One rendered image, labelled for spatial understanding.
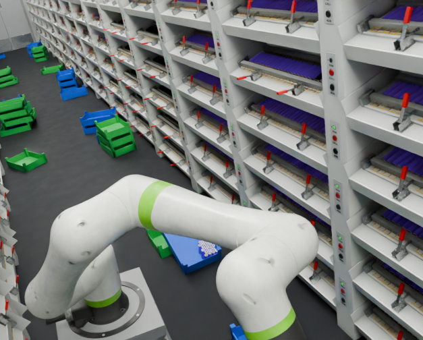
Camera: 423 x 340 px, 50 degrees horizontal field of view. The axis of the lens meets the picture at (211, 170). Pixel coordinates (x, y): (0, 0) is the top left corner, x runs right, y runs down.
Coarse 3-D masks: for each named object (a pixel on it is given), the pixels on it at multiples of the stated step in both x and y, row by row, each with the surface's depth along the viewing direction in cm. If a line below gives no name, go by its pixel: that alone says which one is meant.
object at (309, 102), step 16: (256, 48) 186; (288, 48) 171; (240, 64) 184; (240, 80) 179; (256, 80) 169; (272, 80) 164; (272, 96) 162; (288, 96) 151; (304, 96) 145; (320, 96) 133; (320, 112) 138
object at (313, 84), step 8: (248, 64) 178; (256, 64) 174; (264, 72) 169; (272, 72) 163; (280, 72) 160; (288, 80) 156; (296, 80) 151; (304, 80) 148; (312, 80) 145; (312, 88) 144; (320, 88) 141
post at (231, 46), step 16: (208, 0) 179; (224, 0) 173; (224, 32) 178; (224, 48) 181; (240, 48) 183; (224, 64) 186; (224, 96) 197; (240, 96) 191; (240, 128) 197; (240, 144) 200; (240, 160) 205; (256, 176) 210; (240, 192) 219
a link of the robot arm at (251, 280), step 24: (264, 240) 77; (240, 264) 72; (264, 264) 72; (288, 264) 75; (240, 288) 70; (264, 288) 70; (240, 312) 72; (264, 312) 71; (288, 312) 73; (264, 336) 72
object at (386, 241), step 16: (368, 208) 144; (384, 208) 146; (352, 224) 144; (368, 224) 144; (384, 224) 139; (400, 224) 136; (416, 224) 133; (368, 240) 139; (384, 240) 137; (400, 240) 128; (416, 240) 129; (384, 256) 134; (400, 256) 129; (416, 256) 127; (400, 272) 130; (416, 272) 124
